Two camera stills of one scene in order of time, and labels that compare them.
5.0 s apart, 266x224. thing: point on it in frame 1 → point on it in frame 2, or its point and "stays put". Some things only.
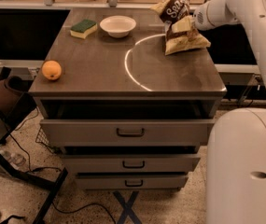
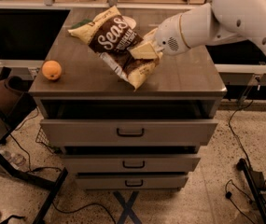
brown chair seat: (5, 93) stays put
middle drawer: (130, 162) stays put
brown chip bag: (174, 8) → (110, 35)
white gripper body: (201, 19) → (168, 36)
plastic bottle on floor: (16, 159) stays put
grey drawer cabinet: (127, 114) stays put
